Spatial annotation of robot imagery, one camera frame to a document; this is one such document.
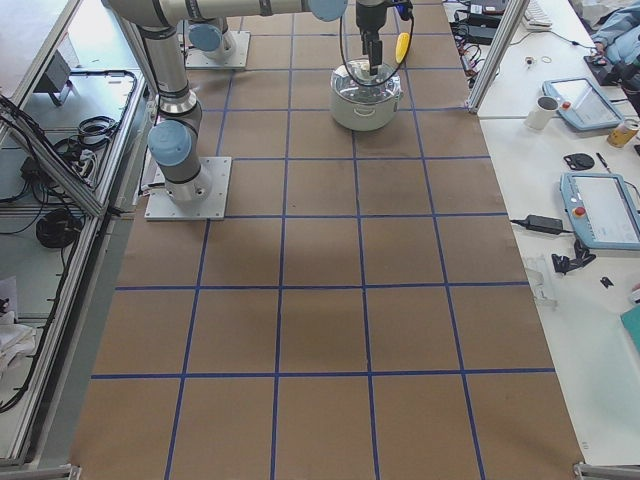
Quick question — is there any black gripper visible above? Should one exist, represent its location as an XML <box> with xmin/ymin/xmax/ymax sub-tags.
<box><xmin>356</xmin><ymin>0</ymin><xmax>384</xmax><ymax>75</ymax></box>

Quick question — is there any yellow corn cob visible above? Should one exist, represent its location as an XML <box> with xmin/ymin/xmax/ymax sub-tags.
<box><xmin>395</xmin><ymin>32</ymin><xmax>411</xmax><ymax>65</ymax></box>

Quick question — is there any clear glass pot lid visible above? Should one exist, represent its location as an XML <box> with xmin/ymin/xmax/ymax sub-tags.
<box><xmin>331</xmin><ymin>58</ymin><xmax>402</xmax><ymax>105</ymax></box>

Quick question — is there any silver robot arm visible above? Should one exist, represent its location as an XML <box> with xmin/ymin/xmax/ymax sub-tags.
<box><xmin>110</xmin><ymin>1</ymin><xmax>348</xmax><ymax>204</ymax></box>

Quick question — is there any white electric cooking pot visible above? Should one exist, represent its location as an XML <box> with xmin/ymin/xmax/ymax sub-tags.
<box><xmin>330</xmin><ymin>58</ymin><xmax>403</xmax><ymax>131</ymax></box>

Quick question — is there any white mug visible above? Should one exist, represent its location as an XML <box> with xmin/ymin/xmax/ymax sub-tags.
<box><xmin>524</xmin><ymin>95</ymin><xmax>559</xmax><ymax>131</ymax></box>

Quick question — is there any far blue teach pendant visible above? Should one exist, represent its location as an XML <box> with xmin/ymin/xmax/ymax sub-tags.
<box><xmin>542</xmin><ymin>77</ymin><xmax>624</xmax><ymax>131</ymax></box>

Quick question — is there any blue teach pendant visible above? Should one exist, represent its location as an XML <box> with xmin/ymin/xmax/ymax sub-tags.
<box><xmin>542</xmin><ymin>77</ymin><xmax>624</xmax><ymax>131</ymax></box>
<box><xmin>559</xmin><ymin>172</ymin><xmax>639</xmax><ymax>251</ymax></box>

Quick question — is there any black round disc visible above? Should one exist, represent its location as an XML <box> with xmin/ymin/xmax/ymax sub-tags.
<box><xmin>563</xmin><ymin>153</ymin><xmax>595</xmax><ymax>171</ymax></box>

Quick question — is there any black power adapter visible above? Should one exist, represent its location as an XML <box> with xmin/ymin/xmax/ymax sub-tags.
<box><xmin>524</xmin><ymin>214</ymin><xmax>565</xmax><ymax>235</ymax></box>

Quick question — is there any yellow drink can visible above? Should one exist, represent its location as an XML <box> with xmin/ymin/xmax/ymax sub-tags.
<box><xmin>606</xmin><ymin>118</ymin><xmax>639</xmax><ymax>148</ymax></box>

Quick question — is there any near blue teach pendant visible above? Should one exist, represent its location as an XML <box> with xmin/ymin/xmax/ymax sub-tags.
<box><xmin>559</xmin><ymin>172</ymin><xmax>639</xmax><ymax>251</ymax></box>

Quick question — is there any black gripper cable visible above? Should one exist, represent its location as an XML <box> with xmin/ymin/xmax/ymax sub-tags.
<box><xmin>338</xmin><ymin>0</ymin><xmax>416</xmax><ymax>87</ymax></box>

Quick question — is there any aluminium frame post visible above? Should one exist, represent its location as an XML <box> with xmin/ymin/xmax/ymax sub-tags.
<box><xmin>467</xmin><ymin>0</ymin><xmax>528</xmax><ymax>114</ymax></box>

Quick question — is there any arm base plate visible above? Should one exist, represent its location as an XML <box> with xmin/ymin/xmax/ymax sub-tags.
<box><xmin>144</xmin><ymin>157</ymin><xmax>232</xmax><ymax>221</ymax></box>
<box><xmin>186</xmin><ymin>25</ymin><xmax>251</xmax><ymax>70</ymax></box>

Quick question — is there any coiled black cable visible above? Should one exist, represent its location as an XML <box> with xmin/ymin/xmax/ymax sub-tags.
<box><xmin>35</xmin><ymin>207</ymin><xmax>84</xmax><ymax>250</ymax></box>

